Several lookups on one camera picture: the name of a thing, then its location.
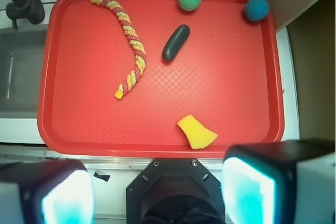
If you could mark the red plastic tray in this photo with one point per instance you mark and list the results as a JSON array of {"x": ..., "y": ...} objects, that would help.
[{"x": 106, "y": 90}]

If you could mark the yellow sponge wedge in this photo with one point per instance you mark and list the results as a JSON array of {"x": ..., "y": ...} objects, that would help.
[{"x": 198, "y": 136}]

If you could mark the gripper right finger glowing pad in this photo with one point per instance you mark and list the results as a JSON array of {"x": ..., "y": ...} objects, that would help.
[{"x": 292, "y": 181}]

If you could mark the stainless steel sink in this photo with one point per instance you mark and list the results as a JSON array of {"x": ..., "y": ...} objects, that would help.
[{"x": 22, "y": 54}]

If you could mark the blue ball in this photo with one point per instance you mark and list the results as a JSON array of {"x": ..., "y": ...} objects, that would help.
[{"x": 256, "y": 10}]

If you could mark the black oblong capsule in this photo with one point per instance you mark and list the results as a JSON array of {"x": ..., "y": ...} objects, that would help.
[{"x": 175, "y": 42}]

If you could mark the dark sink faucet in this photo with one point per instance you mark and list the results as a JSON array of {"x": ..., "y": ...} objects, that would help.
[{"x": 31, "y": 10}]

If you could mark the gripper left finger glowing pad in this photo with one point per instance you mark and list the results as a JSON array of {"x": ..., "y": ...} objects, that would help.
[{"x": 58, "y": 191}]

